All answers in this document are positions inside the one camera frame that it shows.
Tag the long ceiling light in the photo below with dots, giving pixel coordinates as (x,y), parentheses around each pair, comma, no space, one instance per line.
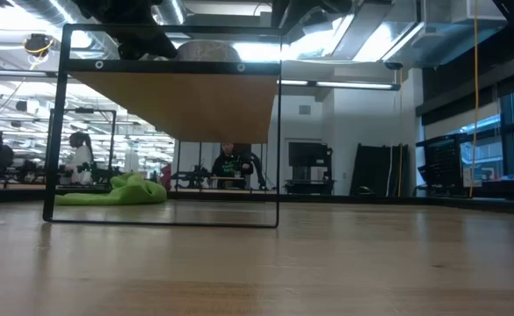
(353,85)

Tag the black robot arm on far table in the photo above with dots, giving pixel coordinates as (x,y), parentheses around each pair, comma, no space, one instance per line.
(193,177)

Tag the large metal ceiling duct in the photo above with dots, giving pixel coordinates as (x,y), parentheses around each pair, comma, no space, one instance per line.
(414,30)

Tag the red object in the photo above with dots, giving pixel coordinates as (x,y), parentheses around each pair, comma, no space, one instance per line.
(166,175)

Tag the grey speckled mug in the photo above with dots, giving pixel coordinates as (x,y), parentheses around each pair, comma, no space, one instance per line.
(208,52)

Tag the wall vent grille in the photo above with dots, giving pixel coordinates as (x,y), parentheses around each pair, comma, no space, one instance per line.
(305,109)

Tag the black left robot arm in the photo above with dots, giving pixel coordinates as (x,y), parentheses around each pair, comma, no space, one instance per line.
(107,11)

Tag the green cloth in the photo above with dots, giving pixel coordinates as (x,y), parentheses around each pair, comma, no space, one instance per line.
(125,191)

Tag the silver ventilation duct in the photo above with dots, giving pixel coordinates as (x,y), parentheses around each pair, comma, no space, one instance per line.
(54,11)

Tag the black perforated cart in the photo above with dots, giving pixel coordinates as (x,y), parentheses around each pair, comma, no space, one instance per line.
(441,162)

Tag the black aluminium table frame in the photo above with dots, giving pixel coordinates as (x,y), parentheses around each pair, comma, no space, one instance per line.
(349,198)

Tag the black leaning panels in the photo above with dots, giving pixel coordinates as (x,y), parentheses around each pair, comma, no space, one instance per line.
(371,169)

